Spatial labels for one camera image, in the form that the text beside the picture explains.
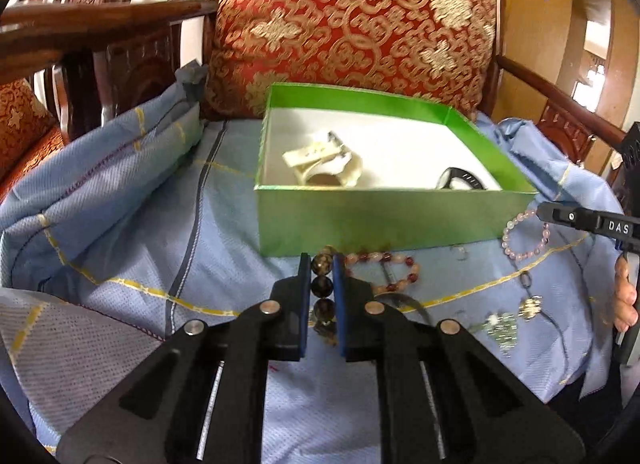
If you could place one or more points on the blue checked blanket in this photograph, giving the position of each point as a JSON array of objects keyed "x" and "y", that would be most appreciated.
[{"x": 150, "y": 244}]

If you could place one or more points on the white bangle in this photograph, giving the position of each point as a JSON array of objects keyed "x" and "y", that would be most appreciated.
[{"x": 350, "y": 171}]

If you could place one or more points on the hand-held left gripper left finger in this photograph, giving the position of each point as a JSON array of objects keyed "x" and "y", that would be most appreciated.
[{"x": 303, "y": 304}]

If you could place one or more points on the black wrist watch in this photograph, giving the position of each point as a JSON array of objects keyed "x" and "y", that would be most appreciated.
[{"x": 465, "y": 174}]

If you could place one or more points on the red gold patterned cushion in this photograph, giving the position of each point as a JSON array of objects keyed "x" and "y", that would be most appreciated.
[
  {"x": 20, "y": 123},
  {"x": 350, "y": 18}
]

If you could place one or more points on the green cardboard box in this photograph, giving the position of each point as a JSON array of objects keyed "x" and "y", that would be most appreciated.
[{"x": 375, "y": 219}]

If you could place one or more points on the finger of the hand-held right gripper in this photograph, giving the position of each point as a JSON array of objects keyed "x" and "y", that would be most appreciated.
[{"x": 565, "y": 216}]

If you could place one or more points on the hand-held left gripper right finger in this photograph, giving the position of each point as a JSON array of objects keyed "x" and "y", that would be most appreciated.
[{"x": 340, "y": 304}]

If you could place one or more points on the white paper tag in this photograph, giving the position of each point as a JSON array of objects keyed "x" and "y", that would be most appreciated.
[{"x": 300, "y": 154}]

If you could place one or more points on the carved wooden sofa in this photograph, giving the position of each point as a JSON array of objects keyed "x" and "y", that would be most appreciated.
[{"x": 100, "y": 18}]

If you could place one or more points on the dark cloth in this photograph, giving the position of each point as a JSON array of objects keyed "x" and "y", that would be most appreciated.
[{"x": 590, "y": 409}]

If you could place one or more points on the person's right hand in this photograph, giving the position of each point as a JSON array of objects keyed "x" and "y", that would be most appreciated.
[{"x": 626, "y": 299}]

